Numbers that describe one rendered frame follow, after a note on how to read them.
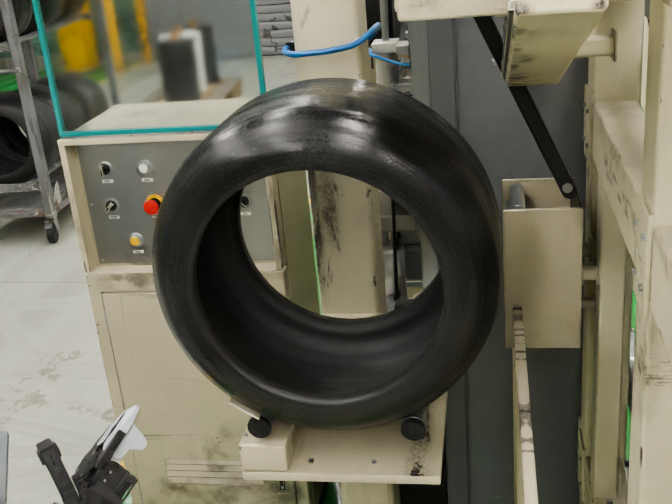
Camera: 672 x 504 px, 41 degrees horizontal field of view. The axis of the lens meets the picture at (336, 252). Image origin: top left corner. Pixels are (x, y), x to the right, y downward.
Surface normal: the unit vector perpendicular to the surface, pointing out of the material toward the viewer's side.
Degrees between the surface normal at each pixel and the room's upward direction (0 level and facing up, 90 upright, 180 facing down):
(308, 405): 101
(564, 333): 90
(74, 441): 0
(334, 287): 90
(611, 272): 90
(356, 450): 0
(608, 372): 90
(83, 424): 0
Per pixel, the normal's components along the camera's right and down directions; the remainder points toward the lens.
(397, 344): -0.46, -0.48
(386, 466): -0.08, -0.92
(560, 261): -0.15, 0.38
